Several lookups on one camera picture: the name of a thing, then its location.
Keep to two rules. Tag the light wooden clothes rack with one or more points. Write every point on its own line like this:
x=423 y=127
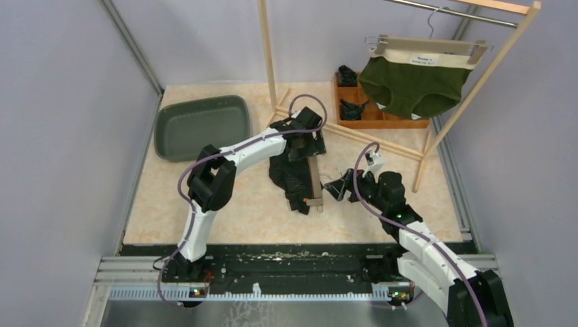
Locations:
x=527 y=13

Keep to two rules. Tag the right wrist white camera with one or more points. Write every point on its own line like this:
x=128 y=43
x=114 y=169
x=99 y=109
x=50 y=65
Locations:
x=375 y=162

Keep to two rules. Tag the dark rolled sock front left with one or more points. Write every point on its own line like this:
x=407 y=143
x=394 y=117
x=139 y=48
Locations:
x=349 y=111

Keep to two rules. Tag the aluminium front rail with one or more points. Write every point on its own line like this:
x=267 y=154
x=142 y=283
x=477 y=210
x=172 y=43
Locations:
x=131 y=279

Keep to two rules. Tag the grey-green plastic tub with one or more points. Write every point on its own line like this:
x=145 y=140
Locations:
x=183 y=129

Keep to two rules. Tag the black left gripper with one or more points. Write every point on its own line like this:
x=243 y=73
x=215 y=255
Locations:
x=317 y=147

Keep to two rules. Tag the green underwear with cream waistband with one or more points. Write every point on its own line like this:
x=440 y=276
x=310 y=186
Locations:
x=415 y=85

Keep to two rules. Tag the beige clip hanger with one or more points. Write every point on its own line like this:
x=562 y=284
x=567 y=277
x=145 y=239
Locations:
x=318 y=182
x=429 y=51

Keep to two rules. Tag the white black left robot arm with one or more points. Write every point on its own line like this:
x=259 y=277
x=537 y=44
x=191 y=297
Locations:
x=211 y=182

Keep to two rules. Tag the black striped garment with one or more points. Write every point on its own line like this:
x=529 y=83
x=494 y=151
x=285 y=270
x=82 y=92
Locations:
x=294 y=178

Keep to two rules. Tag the orange wooden compartment tray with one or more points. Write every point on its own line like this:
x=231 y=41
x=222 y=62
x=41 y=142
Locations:
x=372 y=118

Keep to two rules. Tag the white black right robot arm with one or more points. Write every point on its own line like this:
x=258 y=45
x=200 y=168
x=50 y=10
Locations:
x=466 y=295

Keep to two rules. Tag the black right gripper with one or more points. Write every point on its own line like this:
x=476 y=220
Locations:
x=338 y=188

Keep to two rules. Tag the dark rolled sock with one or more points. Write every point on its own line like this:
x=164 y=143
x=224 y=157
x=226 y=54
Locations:
x=349 y=111
x=346 y=77

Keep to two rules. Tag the dark rolled sock far left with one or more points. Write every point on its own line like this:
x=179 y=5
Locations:
x=346 y=77

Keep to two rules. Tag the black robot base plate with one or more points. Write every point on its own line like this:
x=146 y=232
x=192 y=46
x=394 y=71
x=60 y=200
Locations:
x=325 y=269

